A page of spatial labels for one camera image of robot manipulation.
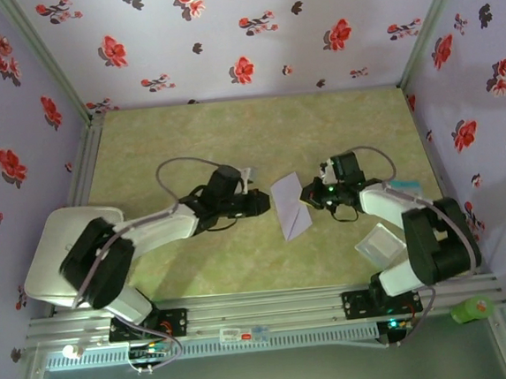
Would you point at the lilac square paper sheet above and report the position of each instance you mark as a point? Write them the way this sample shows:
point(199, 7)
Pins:
point(290, 204)

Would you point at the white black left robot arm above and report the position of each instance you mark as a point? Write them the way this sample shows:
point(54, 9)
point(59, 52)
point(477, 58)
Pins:
point(95, 261)

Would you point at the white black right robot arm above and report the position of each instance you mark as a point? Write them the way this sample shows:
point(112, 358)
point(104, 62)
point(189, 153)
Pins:
point(439, 244)

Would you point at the blue white packet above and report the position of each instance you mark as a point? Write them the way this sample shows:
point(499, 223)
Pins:
point(405, 184)

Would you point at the clear plastic box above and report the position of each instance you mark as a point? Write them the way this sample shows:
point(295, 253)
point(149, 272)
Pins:
point(379, 245)

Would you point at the white red label sticker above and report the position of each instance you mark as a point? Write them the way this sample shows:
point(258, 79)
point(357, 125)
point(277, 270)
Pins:
point(234, 334)

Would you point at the black controller board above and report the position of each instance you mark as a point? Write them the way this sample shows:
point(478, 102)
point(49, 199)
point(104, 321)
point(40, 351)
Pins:
point(149, 350)
point(394, 330)

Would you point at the grey metal panel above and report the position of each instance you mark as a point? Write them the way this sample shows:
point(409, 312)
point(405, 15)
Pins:
point(269, 378)

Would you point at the green cylindrical container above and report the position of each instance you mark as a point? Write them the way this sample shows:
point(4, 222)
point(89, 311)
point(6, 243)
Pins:
point(472, 310)

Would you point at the small white knob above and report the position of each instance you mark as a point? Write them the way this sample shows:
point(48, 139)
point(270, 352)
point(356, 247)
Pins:
point(73, 350)

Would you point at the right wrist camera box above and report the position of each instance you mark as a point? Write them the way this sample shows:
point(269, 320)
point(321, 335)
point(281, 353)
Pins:
point(327, 172)

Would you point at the aluminium side rail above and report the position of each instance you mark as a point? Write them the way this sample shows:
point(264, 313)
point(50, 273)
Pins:
point(88, 155)
point(434, 160)

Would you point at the long aluminium frame rail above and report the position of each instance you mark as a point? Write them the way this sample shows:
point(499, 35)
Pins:
point(268, 308)

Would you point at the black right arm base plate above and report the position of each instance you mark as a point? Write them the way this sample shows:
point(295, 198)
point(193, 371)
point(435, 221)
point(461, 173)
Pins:
point(356, 304)

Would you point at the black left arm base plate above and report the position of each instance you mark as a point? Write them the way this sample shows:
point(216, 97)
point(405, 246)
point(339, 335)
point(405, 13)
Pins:
point(176, 322)

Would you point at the aluminium corner post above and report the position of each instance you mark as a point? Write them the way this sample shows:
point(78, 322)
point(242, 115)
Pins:
point(50, 61)
point(427, 28)

